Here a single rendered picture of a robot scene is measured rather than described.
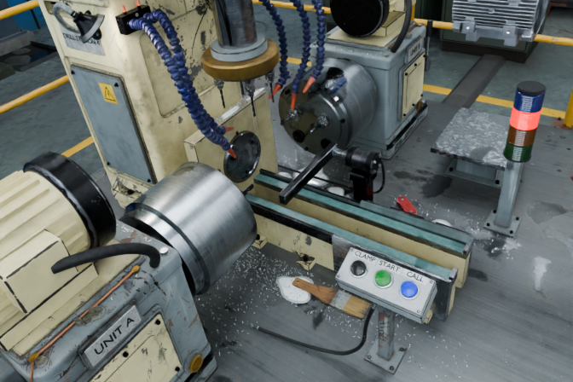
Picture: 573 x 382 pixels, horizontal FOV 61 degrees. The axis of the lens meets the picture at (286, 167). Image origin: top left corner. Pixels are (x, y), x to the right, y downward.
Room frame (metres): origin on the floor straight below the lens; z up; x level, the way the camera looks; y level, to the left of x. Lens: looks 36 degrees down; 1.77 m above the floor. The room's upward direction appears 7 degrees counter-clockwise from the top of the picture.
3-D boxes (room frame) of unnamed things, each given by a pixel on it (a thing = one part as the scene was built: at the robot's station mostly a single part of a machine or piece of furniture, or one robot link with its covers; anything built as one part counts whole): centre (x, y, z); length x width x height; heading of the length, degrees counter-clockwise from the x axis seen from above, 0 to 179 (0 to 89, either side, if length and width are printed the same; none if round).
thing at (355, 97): (1.31, -0.17, 1.04); 0.41 x 0.25 x 0.25; 141
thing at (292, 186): (1.01, -0.06, 1.02); 0.26 x 0.04 x 0.03; 141
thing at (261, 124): (1.15, 0.16, 0.97); 0.30 x 0.11 x 0.34; 141
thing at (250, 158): (1.11, 0.11, 1.02); 0.15 x 0.02 x 0.15; 141
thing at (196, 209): (0.78, 0.27, 1.04); 0.37 x 0.25 x 0.25; 141
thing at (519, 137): (0.95, -0.57, 1.10); 0.06 x 0.06 x 0.04
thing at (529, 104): (0.95, -0.57, 1.19); 0.06 x 0.06 x 0.04
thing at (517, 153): (0.95, -0.57, 1.05); 0.06 x 0.06 x 0.04
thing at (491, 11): (1.25, -0.61, 1.31); 0.20 x 0.19 x 0.19; 51
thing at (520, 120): (0.95, -0.57, 1.14); 0.06 x 0.06 x 0.04
